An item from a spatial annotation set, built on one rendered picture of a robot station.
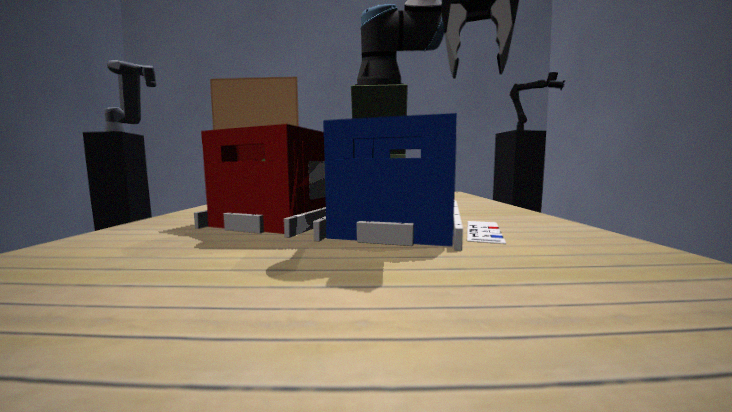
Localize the red crate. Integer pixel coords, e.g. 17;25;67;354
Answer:
201;124;326;234

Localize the white paper pick list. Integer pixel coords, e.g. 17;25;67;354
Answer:
467;221;506;244

